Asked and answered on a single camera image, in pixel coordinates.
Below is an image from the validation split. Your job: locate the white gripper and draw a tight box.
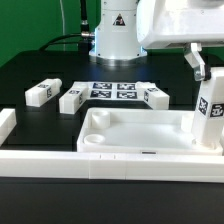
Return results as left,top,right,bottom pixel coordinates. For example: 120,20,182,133
136,0,224,81

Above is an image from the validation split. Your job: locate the white desk top tray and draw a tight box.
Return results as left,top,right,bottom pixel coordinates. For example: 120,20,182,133
77,108,223,156

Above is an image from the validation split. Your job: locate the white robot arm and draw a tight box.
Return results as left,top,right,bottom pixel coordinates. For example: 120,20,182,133
89,0,224,81

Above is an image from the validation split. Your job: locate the marker tag sheet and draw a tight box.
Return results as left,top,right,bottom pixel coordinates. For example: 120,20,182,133
72,81,145,101

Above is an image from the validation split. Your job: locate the white front fence bar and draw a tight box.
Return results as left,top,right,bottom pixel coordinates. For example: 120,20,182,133
0,150,224,183

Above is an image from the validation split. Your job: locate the white left fence block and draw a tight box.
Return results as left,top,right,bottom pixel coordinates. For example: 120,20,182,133
0,108,17,146

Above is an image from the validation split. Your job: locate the black cable with connector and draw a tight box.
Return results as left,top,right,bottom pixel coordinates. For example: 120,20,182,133
39,0,98,52

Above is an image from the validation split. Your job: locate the white thin cable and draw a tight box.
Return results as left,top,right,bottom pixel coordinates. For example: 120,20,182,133
59,0,66,52

